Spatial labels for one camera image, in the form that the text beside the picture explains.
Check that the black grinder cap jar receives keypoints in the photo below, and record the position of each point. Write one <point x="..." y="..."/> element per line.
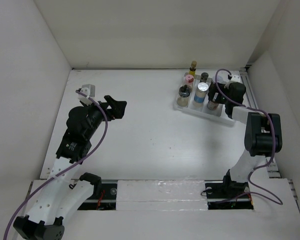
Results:
<point x="184" y="93"/>

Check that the white divided tray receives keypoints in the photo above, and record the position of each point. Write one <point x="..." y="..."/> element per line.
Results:
<point x="219" y="116"/>

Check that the white lid spice jar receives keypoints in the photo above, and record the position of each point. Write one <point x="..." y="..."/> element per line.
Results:
<point x="220" y="81"/>

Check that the yellow label sauce bottle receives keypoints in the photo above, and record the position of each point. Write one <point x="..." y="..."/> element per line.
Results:
<point x="193" y="67"/>

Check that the pink lid spice jar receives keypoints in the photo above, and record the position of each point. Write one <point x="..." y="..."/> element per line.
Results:
<point x="189" y="80"/>

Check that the silver lid jar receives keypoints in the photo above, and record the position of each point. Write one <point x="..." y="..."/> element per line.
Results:
<point x="212" y="105"/>

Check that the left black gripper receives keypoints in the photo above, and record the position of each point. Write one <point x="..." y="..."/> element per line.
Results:
<point x="117" y="107"/>

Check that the blue label white bottle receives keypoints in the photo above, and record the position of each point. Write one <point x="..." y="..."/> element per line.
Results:
<point x="200" y="94"/>

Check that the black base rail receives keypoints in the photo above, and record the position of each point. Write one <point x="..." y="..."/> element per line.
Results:
<point x="161" y="195"/>

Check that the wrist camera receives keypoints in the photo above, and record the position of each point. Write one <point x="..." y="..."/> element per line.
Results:
<point x="89" y="91"/>
<point x="234" y="79"/>

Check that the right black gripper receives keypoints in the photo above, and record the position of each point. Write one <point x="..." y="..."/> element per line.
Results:
<point x="211" y="93"/>

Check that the small black cap jar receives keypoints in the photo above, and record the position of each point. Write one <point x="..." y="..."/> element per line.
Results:
<point x="204" y="77"/>

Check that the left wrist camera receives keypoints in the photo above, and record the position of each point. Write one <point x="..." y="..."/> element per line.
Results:
<point x="89" y="91"/>

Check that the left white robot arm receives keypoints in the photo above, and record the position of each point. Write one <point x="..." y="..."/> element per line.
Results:
<point x="56" y="201"/>

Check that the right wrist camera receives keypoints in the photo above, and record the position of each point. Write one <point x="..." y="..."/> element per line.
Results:
<point x="234" y="79"/>

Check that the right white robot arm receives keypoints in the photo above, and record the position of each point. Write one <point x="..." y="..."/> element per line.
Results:
<point x="238" y="179"/>

